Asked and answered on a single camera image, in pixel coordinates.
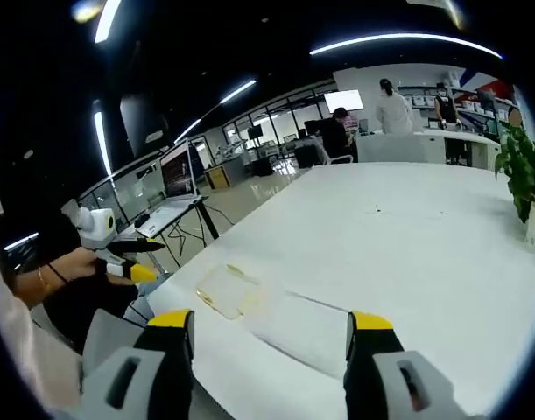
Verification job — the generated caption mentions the shelf of storage boxes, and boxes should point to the shelf of storage boxes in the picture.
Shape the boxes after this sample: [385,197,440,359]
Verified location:
[400,80,520,130]

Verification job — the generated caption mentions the white counter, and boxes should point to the white counter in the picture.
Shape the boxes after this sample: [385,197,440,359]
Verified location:
[418,128,501,168]

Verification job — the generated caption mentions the green potted plant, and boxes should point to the green potted plant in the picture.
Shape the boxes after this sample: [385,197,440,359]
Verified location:
[493,120,535,225]

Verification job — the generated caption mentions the pale pink cloth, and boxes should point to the pale pink cloth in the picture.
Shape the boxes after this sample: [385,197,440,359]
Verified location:
[0,257,82,415]

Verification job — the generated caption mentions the white wall screen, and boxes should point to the white wall screen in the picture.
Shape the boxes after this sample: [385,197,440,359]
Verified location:
[322,88,364,113]

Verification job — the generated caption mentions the wooden cabinet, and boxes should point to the wooden cabinet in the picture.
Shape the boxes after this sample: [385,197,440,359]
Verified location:
[203,165,231,191]

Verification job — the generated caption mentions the long ceiling light strip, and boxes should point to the long ceiling light strip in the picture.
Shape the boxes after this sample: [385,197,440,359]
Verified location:
[309,32,503,60]

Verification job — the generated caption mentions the grey chair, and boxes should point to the grey chair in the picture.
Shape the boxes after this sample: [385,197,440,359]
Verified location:
[81,308,163,380]

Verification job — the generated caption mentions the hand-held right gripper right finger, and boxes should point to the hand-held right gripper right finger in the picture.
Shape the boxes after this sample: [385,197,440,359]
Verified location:
[343,310,473,420]

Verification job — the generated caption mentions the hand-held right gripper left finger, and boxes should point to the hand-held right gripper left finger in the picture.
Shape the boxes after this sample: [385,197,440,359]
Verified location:
[69,308,196,420]

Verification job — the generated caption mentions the black office chair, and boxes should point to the black office chair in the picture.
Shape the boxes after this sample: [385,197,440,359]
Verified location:
[292,138,332,169]

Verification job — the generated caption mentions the black cable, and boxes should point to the black cable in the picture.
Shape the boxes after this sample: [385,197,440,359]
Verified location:
[165,205,236,263]

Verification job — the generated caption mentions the person's black top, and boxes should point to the person's black top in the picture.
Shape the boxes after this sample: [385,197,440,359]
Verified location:
[39,277,141,354]

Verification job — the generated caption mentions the grey stand desk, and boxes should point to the grey stand desk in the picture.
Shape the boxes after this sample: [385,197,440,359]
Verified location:
[134,194,220,272]

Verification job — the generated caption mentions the clear plastic sheet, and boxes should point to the clear plastic sheet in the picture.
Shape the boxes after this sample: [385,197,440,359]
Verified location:
[194,261,269,321]

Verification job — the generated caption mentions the open laptop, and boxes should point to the open laptop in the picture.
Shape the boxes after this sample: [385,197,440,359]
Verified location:
[158,138,205,203]

